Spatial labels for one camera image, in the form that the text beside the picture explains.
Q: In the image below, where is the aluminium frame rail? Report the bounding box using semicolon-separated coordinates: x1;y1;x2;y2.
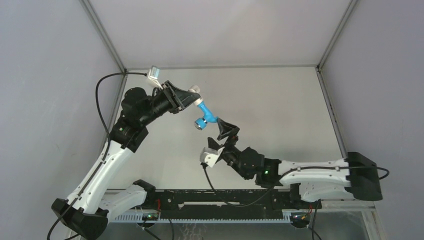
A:
74;188;377;213

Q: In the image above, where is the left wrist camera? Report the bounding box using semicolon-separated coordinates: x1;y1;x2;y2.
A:
146;65;163;90

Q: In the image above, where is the left black camera cable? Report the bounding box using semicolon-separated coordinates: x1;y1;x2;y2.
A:
46;72;148;240

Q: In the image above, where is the blue plastic water faucet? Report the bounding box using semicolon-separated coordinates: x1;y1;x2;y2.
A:
194;102;218;130

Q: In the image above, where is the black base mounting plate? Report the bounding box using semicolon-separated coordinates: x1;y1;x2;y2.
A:
133;184;322;220

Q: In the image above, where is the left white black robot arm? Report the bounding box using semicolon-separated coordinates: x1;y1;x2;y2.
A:
51;81;201;240

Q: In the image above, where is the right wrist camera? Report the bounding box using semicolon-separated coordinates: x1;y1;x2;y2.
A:
199;147;224;168

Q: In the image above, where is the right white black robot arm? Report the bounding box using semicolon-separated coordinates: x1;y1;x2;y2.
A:
199;118;390;208

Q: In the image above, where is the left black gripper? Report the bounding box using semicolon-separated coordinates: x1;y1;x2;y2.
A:
139;80;200;127

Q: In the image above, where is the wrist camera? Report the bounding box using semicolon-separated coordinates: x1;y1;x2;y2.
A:
146;65;163;90
199;147;224;168

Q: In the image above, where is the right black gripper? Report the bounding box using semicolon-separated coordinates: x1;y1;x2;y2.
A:
208;117;251;180

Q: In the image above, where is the white slotted cable duct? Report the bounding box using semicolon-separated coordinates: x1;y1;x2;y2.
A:
112;212;292;224

